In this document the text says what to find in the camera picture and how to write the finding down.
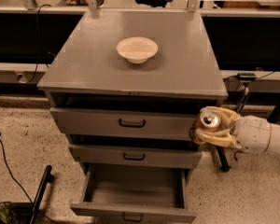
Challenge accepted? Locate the black floor stand leg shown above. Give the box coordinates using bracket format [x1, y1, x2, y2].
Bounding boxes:
[27, 165, 53, 224]

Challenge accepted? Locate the black cable on floor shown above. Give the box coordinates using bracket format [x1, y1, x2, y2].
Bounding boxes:
[0, 137, 59, 224]

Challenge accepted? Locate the grey drawer cabinet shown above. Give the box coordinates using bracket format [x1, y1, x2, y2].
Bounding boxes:
[36, 8, 229, 173]

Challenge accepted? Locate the black table frame leg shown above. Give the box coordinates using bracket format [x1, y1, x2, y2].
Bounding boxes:
[217, 91, 280, 172]

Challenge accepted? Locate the orange soda can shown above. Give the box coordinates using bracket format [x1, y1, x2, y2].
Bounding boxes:
[189, 111, 221, 143]

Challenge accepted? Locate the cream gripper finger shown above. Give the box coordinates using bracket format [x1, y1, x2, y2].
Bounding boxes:
[193, 128, 236, 147]
[201, 106, 237, 122]

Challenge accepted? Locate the grey middle drawer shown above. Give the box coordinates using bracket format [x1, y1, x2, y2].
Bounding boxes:
[69, 145, 202, 169]

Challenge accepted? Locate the grey drawer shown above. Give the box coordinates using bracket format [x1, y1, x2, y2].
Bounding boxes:
[50, 107, 198, 141]
[69, 145, 202, 169]
[71, 164, 196, 224]

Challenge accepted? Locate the white bowl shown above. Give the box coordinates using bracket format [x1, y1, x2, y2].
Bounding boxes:
[117, 36, 158, 64]

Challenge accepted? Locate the grey bottom drawer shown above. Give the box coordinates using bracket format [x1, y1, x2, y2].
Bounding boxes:
[71, 164, 196, 224]

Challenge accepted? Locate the grey top drawer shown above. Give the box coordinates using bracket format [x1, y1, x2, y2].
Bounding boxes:
[50, 107, 198, 141]

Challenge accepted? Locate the black wire basket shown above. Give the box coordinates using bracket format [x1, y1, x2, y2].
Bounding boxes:
[0, 202, 19, 224]

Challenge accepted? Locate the black power adapter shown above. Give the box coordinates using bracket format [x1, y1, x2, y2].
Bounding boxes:
[236, 73, 257, 80]

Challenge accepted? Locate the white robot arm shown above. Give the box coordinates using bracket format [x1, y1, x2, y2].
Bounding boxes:
[189, 106, 280, 160]

